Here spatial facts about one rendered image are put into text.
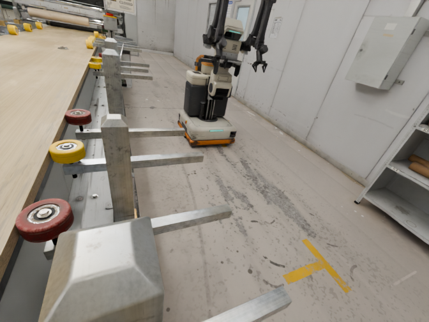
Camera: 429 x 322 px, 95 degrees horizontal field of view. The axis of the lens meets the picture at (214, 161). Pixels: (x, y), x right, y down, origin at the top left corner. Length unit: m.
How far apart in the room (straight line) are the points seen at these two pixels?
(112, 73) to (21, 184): 0.31
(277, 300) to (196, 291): 0.91
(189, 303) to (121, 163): 1.08
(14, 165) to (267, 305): 0.63
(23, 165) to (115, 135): 0.36
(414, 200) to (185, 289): 2.37
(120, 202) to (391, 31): 2.71
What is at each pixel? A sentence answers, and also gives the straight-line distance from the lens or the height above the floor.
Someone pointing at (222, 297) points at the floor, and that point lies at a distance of 1.36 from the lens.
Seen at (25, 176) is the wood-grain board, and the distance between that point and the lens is 0.61.
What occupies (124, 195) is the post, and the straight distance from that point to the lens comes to 0.38.
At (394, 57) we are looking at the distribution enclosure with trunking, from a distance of 2.70.
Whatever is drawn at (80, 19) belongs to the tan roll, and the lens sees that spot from 4.62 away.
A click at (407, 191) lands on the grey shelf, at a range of 2.85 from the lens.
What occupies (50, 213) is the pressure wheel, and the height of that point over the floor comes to 0.91.
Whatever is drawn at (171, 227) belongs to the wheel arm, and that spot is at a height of 0.80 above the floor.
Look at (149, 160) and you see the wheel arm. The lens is 0.70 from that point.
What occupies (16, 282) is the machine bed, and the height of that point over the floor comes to 0.78.
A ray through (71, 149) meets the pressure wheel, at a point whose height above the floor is 0.91.
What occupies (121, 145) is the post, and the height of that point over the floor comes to 1.07.
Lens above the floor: 1.23
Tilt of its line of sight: 32 degrees down
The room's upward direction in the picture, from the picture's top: 11 degrees clockwise
